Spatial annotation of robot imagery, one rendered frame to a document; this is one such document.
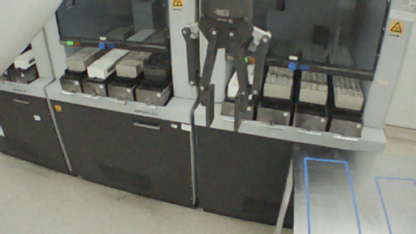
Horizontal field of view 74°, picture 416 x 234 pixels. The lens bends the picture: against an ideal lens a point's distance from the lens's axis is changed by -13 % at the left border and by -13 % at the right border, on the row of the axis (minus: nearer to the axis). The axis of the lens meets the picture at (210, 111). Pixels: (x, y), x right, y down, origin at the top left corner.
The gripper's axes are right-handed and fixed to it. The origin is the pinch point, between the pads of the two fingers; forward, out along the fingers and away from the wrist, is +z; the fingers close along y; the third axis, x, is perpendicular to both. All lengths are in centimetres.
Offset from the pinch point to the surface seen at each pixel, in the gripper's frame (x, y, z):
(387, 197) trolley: 25, 45, 38
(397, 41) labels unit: 75, 49, 6
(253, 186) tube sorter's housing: 66, 1, 85
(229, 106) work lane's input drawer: 66, -13, 41
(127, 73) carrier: 73, -65, 36
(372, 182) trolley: 31, 41, 38
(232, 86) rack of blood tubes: 70, -13, 34
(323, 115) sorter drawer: 66, 25, 39
